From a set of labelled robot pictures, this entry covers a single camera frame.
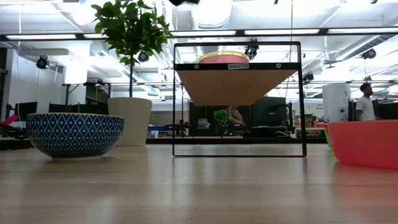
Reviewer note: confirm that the yellow translucent plastic bowl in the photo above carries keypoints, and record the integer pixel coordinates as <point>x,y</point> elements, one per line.
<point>224,58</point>

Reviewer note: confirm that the navy diamond-pattern ceramic bowl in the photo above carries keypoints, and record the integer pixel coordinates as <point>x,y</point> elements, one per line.
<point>74,137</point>

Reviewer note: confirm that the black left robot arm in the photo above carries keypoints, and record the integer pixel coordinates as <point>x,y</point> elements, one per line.
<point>183,2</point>

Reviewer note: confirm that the white shelf label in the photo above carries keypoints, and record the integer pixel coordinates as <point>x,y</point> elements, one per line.
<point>238,66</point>

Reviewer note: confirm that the small green plant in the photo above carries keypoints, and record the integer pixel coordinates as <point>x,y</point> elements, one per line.
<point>220,116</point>

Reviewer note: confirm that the person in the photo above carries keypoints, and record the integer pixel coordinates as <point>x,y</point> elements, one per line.
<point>365,107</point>
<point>236,116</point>

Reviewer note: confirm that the white plant pot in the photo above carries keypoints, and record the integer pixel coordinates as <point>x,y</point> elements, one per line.
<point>130,121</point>

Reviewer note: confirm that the black background cabinet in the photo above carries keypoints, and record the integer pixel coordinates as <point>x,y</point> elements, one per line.
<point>269,115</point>

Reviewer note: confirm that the green leafy potted tree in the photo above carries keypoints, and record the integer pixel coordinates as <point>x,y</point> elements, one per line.
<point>133,31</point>

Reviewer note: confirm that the green plastic bowl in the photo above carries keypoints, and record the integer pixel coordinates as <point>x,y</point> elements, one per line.
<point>329,143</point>

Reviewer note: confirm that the white pillar cabinet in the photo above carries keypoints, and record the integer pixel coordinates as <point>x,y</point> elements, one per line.
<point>335,102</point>

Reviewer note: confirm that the orange plastic bowl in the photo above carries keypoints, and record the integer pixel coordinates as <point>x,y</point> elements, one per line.
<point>367,143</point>

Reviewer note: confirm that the black computer monitor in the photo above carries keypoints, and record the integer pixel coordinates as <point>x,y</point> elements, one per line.
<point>26,110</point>

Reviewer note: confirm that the red background object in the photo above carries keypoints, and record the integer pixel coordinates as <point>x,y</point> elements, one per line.
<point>9,119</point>

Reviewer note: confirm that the black-frame wooden shelf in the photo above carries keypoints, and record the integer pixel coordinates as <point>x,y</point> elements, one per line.
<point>233,87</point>

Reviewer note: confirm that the black ceiling camera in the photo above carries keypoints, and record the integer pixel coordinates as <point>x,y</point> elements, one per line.
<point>369,53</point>
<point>143,57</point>
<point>42,63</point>

